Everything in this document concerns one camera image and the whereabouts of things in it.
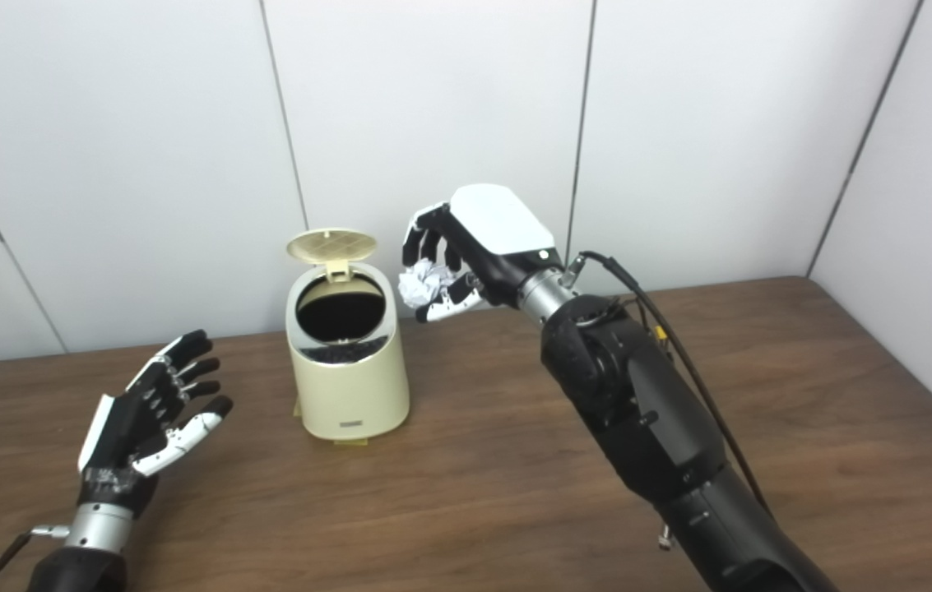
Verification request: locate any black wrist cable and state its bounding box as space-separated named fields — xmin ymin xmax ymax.
xmin=0 ymin=525 xmax=72 ymax=592
xmin=564 ymin=251 xmax=771 ymax=516

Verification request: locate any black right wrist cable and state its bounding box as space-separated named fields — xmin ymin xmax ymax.
xmin=564 ymin=251 xmax=771 ymax=516

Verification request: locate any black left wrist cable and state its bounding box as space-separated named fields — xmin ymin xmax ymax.
xmin=0 ymin=525 xmax=72 ymax=592

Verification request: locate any white and black left hand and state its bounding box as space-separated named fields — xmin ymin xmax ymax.
xmin=77 ymin=330 xmax=234 ymax=515

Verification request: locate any white and black right hand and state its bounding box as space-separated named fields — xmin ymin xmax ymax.
xmin=401 ymin=183 xmax=563 ymax=323

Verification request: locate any cream-colored bin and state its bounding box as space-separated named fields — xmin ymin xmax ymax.
xmin=285 ymin=261 xmax=410 ymax=441

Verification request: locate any white paper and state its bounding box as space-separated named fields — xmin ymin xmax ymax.
xmin=398 ymin=259 xmax=454 ymax=309

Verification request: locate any round cream bin lid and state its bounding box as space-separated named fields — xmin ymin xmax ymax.
xmin=285 ymin=228 xmax=379 ymax=283

